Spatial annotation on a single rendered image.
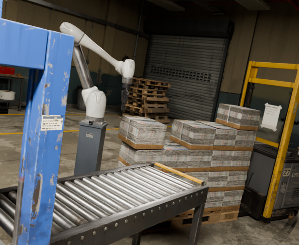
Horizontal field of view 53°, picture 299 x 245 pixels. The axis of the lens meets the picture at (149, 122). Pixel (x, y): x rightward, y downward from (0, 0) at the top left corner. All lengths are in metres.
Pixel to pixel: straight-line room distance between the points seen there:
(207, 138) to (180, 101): 7.86
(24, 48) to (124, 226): 1.03
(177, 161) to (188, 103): 7.84
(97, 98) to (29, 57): 1.79
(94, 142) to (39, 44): 1.84
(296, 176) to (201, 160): 1.40
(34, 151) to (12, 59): 0.24
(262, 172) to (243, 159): 0.56
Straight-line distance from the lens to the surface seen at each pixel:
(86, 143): 2.59
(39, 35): 0.79
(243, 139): 3.40
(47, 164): 0.86
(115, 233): 1.51
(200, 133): 2.99
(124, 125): 2.82
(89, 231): 1.38
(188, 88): 10.72
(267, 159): 3.95
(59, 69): 0.82
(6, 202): 1.58
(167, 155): 2.83
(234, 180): 3.50
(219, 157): 3.24
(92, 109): 2.53
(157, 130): 2.66
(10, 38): 0.76
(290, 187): 4.06
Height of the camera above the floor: 1.48
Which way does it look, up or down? 9 degrees down
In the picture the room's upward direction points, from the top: 9 degrees clockwise
